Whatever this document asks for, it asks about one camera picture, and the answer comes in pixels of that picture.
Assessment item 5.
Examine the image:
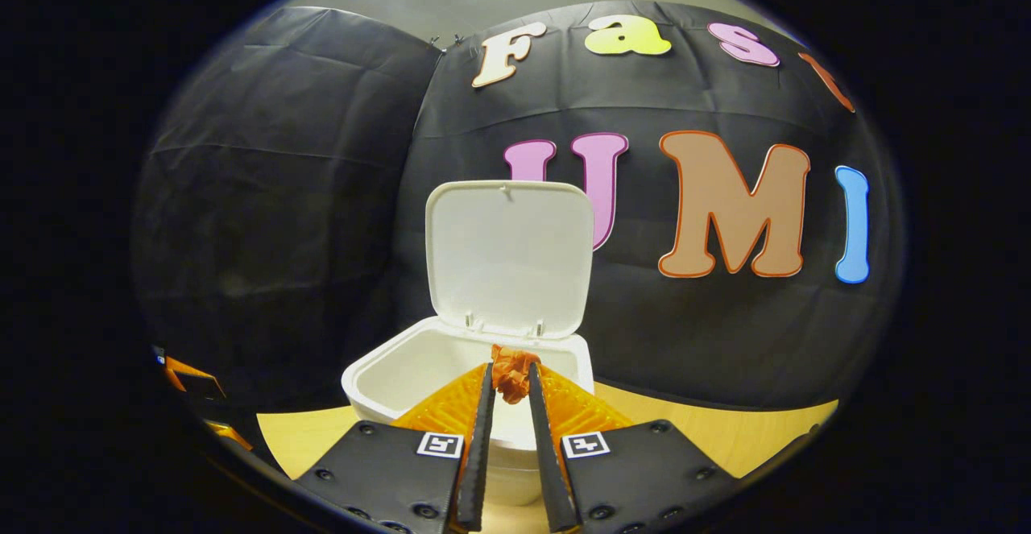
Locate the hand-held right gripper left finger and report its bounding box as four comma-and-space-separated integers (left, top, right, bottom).
296, 362, 496, 534

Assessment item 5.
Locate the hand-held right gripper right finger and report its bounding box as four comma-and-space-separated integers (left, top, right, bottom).
528, 362, 735, 534

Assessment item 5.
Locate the orange paper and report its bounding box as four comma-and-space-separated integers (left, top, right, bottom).
491, 345, 542, 404

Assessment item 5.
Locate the white desktop garbage bin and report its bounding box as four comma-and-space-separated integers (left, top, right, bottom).
342, 180, 595, 507

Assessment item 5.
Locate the wooden desktop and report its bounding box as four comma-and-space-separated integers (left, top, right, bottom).
256, 381, 840, 534

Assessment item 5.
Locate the black backdrop cloth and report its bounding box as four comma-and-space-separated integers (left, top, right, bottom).
130, 0, 907, 414

